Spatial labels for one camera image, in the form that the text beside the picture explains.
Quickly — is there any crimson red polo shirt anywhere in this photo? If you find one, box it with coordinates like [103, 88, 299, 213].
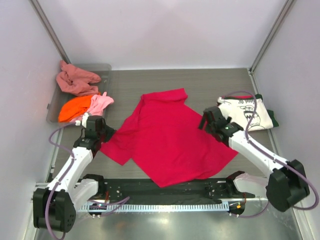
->
[100, 88, 238, 188]

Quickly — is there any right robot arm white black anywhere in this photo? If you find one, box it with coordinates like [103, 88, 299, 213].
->
[199, 106, 310, 212]

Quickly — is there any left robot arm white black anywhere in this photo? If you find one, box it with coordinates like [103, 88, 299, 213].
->
[32, 114, 116, 234]

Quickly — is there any white printed folded t-shirt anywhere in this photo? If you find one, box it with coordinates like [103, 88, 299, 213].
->
[217, 95, 274, 132]

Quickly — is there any light pink shirt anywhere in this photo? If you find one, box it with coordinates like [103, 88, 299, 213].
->
[70, 92, 114, 122]

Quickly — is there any orange shirt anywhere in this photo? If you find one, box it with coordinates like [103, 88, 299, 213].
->
[58, 95, 93, 123]

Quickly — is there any salmon pink shirt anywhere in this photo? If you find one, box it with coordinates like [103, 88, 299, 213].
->
[56, 60, 102, 97]

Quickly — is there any dark green folded t-shirt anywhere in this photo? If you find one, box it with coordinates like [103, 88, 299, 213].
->
[255, 94, 279, 129]

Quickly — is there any clear plastic bin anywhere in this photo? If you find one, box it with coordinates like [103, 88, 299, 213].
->
[46, 63, 112, 128]

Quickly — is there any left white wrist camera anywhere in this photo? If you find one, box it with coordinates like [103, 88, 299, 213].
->
[74, 112, 91, 129]

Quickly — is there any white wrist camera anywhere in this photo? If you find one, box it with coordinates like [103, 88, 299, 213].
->
[74, 112, 91, 129]
[217, 97, 232, 119]

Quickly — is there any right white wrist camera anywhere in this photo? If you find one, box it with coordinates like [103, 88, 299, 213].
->
[217, 97, 232, 119]

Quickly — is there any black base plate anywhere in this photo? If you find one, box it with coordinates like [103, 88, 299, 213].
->
[90, 178, 255, 204]

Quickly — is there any slotted white cable duct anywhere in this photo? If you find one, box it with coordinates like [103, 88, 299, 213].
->
[77, 201, 230, 214]

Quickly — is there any left aluminium frame post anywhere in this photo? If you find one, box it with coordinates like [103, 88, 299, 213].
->
[29, 0, 71, 64]

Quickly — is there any aluminium frame post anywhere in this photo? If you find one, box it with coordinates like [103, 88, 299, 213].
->
[248, 0, 296, 75]
[29, 0, 71, 64]

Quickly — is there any right aluminium frame post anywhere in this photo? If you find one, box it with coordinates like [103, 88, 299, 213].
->
[248, 0, 296, 75]

